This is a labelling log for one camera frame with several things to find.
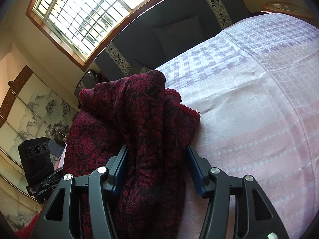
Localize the dark red patterned garment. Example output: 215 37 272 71
63 70 201 238

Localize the painted folding screen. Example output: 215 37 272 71
1 66 77 231

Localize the pink lavender checked bedsheet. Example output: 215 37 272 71
156 14 318 238

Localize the wood framed barred window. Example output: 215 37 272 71
26 0 163 71

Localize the dark grey pillow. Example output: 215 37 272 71
153 16 204 61

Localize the dark grey upholstered headboard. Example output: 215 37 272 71
95 0 250 80

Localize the round wooden side table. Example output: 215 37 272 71
261 1 315 21

